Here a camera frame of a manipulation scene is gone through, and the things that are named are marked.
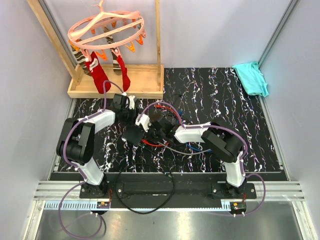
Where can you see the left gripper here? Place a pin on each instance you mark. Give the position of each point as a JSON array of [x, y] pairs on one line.
[[133, 112]]

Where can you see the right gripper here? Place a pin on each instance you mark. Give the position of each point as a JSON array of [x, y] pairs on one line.
[[150, 126]]

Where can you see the black network switch box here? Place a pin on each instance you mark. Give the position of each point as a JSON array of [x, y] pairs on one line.
[[133, 135]]

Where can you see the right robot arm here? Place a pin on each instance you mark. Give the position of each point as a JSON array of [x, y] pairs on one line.
[[225, 142]]

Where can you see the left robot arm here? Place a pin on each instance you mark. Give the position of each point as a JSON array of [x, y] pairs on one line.
[[77, 139]]

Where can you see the black marbled mat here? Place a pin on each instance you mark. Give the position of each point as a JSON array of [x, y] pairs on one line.
[[199, 95]]

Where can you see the red sock right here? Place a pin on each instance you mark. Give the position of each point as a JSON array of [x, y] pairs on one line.
[[126, 82]]

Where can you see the red sock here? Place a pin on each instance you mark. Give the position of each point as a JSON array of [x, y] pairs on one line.
[[98, 74], [126, 82]]

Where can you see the red sock left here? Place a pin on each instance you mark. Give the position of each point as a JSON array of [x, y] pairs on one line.
[[98, 74]]

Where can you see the striped brown sock right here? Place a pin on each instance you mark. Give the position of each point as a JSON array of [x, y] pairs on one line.
[[116, 66]]

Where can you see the striped brown sock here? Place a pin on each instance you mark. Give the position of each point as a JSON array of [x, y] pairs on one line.
[[80, 59], [116, 66]]

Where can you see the striped brown sock left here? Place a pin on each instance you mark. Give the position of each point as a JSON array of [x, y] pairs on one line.
[[80, 59]]

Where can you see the pink round clip hanger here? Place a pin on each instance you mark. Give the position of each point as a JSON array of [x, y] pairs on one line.
[[108, 30]]

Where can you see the teal folded cloth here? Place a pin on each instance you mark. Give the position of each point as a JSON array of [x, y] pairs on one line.
[[252, 79]]

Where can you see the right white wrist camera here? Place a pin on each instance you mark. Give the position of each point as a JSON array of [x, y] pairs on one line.
[[143, 121]]

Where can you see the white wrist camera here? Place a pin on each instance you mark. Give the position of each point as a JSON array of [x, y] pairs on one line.
[[143, 121], [130, 101]]

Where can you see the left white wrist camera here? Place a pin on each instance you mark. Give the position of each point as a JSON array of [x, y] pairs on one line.
[[130, 101]]

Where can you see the wooden rack frame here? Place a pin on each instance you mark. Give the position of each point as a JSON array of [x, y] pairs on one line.
[[144, 67]]

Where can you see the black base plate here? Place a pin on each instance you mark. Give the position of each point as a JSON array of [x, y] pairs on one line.
[[148, 191]]

